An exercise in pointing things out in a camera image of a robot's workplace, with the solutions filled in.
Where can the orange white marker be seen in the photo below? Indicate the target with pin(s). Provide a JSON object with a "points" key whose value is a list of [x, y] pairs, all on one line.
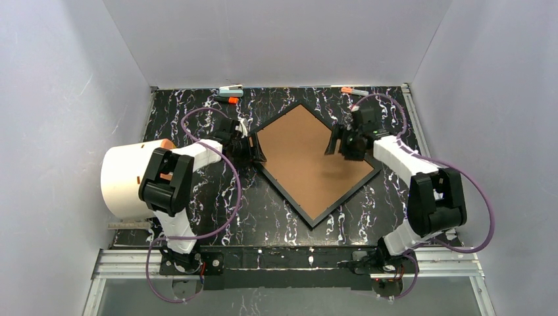
{"points": [[353, 91]]}

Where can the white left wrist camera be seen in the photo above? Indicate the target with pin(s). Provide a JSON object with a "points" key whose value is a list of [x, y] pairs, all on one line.
{"points": [[243, 128]]}

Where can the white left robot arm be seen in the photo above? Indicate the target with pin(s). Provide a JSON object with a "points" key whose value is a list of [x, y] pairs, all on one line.
{"points": [[166, 185]]}

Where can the white cylinder orange lid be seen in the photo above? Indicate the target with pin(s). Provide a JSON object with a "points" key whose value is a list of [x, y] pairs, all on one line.
{"points": [[121, 174]]}

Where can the black picture frame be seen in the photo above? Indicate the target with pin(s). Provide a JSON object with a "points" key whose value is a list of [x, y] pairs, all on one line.
{"points": [[314, 218]]}

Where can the aluminium rail frame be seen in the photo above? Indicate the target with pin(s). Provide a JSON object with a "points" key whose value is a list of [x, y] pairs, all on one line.
{"points": [[288, 281]]}

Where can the brown backing board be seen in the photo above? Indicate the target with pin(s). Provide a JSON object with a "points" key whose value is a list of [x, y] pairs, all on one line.
{"points": [[305, 165]]}

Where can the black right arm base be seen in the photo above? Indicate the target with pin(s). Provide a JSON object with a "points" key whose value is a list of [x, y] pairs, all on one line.
{"points": [[378, 260]]}

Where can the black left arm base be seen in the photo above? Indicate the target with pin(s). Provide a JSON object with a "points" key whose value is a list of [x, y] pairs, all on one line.
{"points": [[195, 263]]}

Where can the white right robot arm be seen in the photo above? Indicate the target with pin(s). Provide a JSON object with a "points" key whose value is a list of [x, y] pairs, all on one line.
{"points": [[436, 199]]}

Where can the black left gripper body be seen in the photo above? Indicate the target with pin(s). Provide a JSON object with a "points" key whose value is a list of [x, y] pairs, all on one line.
{"points": [[243, 148]]}

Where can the wooden ruler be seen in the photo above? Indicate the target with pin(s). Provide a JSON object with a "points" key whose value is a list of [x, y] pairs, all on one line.
{"points": [[141, 225]]}

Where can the black orange marker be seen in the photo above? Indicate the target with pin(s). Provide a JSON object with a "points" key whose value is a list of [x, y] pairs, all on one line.
{"points": [[227, 100]]}

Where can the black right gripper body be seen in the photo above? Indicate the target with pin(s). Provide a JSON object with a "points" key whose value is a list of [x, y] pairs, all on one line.
{"points": [[349, 142]]}

